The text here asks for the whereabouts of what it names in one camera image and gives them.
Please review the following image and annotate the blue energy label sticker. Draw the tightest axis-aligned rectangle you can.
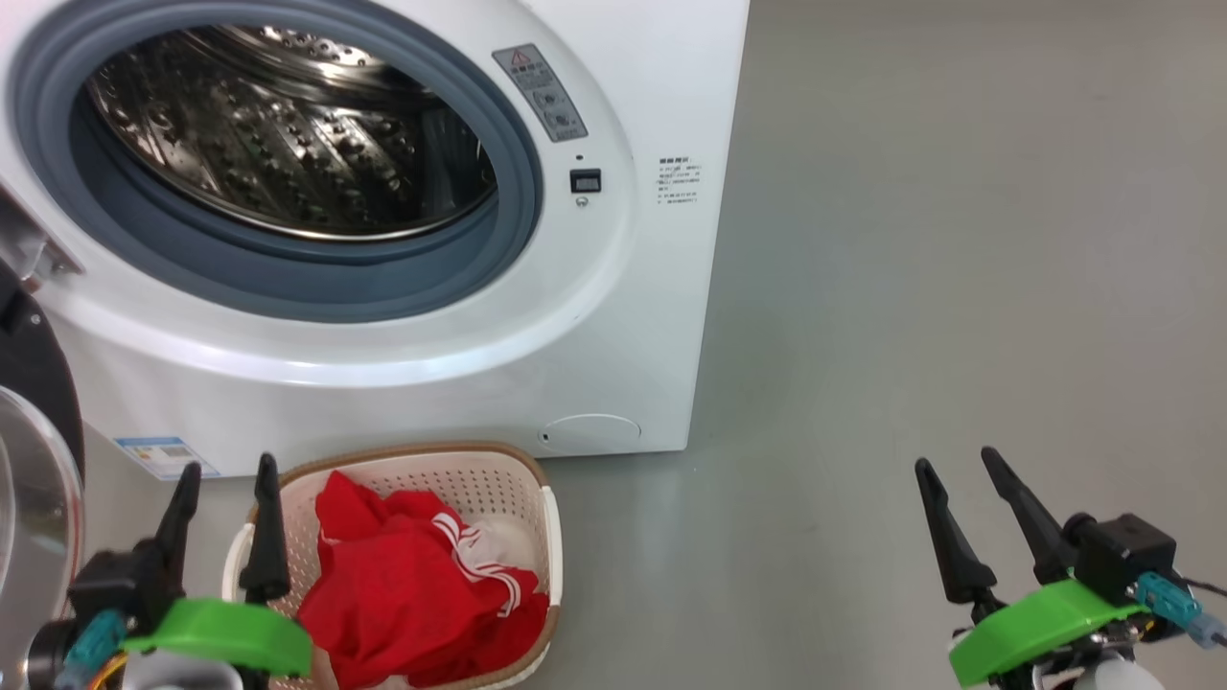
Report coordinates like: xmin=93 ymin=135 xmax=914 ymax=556
xmin=113 ymin=436 xmax=220 ymax=480

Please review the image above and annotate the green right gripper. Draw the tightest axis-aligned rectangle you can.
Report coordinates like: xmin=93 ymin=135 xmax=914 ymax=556
xmin=914 ymin=446 xmax=1151 ymax=690

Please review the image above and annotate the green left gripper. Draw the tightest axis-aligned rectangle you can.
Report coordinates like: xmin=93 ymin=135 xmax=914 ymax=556
xmin=123 ymin=453 xmax=314 ymax=690

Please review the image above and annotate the grey rubber door gasket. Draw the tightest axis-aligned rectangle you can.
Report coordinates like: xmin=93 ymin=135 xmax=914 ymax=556
xmin=8 ymin=0 xmax=544 ymax=324

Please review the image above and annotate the cream perforated laundry basket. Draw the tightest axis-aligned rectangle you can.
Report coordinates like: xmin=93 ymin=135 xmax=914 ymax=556
xmin=222 ymin=441 xmax=565 ymax=690

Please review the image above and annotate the grey warning sticker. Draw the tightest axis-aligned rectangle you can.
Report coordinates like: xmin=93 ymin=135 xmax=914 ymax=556
xmin=492 ymin=43 xmax=590 ymax=144

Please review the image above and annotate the round white filter cover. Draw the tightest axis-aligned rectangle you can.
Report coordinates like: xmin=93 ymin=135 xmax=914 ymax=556
xmin=537 ymin=413 xmax=642 ymax=456

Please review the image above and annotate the dark round glass washer door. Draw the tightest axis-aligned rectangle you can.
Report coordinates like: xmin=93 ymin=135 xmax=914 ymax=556
xmin=0 ymin=259 xmax=87 ymax=690

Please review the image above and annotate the red garment with white stripes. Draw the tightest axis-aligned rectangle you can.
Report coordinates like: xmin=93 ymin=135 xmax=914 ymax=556
xmin=295 ymin=470 xmax=550 ymax=690

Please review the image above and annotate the perforated steel washer drum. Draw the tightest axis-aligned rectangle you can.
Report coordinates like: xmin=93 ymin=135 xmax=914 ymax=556
xmin=84 ymin=24 xmax=499 ymax=241

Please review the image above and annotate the white front-load washing machine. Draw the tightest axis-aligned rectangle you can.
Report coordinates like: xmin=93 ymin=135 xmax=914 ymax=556
xmin=0 ymin=0 xmax=752 ymax=480

